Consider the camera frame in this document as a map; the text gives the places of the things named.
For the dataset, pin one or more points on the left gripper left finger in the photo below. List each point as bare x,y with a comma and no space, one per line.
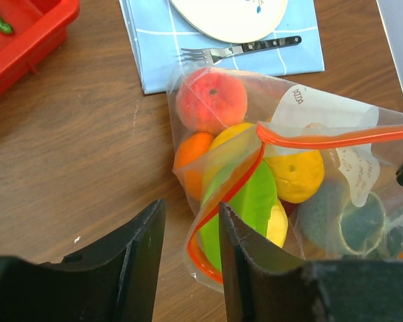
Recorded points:
112,279

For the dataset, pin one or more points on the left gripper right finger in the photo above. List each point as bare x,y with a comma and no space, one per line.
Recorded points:
262,282

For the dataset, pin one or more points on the green bell pepper toy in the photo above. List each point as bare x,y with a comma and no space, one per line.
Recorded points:
253,202

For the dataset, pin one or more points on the clear zip top bag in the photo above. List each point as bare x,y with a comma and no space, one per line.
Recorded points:
361,147

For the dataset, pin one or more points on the orange yellow mango toy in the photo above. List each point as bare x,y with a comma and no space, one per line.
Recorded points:
297,176

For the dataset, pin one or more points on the orange tangerine toy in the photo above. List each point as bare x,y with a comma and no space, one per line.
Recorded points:
190,150

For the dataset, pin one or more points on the peach toy fruit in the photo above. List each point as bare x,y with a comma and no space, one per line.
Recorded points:
211,101

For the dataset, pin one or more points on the yellow lemon toy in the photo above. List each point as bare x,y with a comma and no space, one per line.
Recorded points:
277,225

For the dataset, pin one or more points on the yellow banana toy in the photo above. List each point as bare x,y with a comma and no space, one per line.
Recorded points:
230,143

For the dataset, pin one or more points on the green ceramic mug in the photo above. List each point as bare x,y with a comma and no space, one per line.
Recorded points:
332,222

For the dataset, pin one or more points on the metal fork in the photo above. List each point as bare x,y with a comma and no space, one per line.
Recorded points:
216,55

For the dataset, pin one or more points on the blue cream plate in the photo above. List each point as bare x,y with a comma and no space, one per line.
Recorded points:
233,21

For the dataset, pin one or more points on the blue checked cloth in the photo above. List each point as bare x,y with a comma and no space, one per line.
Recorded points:
157,33

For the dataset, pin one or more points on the red plastic tray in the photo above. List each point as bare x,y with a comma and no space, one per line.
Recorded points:
39,27

